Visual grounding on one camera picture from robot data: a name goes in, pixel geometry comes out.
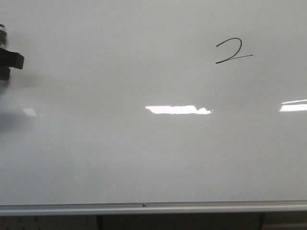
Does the aluminium whiteboard frame rail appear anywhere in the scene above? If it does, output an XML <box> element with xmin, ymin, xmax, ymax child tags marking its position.
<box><xmin>0</xmin><ymin>200</ymin><xmax>307</xmax><ymax>216</ymax></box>

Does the dark table under whiteboard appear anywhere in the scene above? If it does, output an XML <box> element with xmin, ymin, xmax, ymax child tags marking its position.
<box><xmin>0</xmin><ymin>211</ymin><xmax>307</xmax><ymax>230</ymax></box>

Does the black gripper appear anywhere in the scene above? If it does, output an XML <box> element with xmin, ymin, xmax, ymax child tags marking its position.
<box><xmin>0</xmin><ymin>48</ymin><xmax>24</xmax><ymax>81</ymax></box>

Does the white whiteboard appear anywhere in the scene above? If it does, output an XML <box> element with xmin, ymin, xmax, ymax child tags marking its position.
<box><xmin>0</xmin><ymin>0</ymin><xmax>307</xmax><ymax>205</ymax></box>

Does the black white whiteboard marker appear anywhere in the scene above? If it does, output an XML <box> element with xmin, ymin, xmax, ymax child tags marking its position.
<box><xmin>0</xmin><ymin>24</ymin><xmax>7</xmax><ymax>48</ymax></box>

